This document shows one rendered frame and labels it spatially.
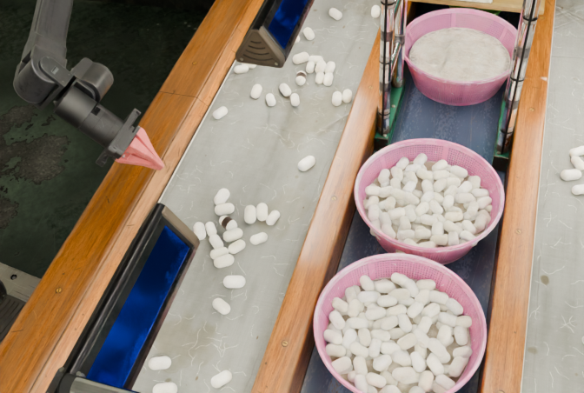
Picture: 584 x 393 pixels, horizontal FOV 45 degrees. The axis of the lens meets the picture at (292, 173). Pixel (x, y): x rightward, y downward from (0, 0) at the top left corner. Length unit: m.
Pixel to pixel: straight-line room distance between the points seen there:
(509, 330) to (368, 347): 0.22
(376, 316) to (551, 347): 0.27
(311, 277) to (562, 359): 0.41
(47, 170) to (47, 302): 1.38
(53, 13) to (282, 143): 0.49
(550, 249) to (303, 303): 0.43
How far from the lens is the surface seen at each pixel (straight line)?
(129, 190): 1.37
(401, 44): 1.49
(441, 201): 1.34
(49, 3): 1.34
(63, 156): 2.64
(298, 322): 1.15
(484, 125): 1.57
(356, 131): 1.41
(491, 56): 1.65
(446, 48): 1.67
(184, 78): 1.58
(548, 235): 1.31
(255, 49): 1.12
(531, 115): 1.48
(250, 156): 1.41
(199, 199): 1.36
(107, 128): 1.24
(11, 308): 1.66
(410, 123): 1.56
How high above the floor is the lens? 1.75
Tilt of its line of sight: 47 degrees down
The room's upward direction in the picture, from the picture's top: 6 degrees counter-clockwise
